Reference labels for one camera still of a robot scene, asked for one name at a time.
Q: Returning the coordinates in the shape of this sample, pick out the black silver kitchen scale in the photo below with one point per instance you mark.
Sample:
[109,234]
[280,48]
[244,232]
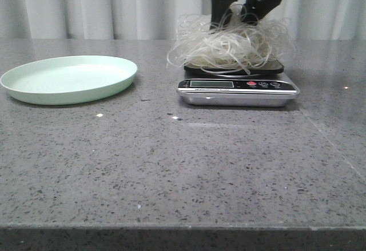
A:
[267,86]

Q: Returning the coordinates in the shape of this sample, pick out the light green round plate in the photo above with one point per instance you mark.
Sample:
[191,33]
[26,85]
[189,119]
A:
[69,80]

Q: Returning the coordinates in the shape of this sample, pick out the white pleated curtain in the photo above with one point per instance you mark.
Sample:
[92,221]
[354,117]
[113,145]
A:
[157,19]

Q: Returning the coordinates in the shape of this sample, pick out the white translucent vermicelli bundle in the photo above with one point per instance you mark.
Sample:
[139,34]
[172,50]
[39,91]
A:
[231,44]

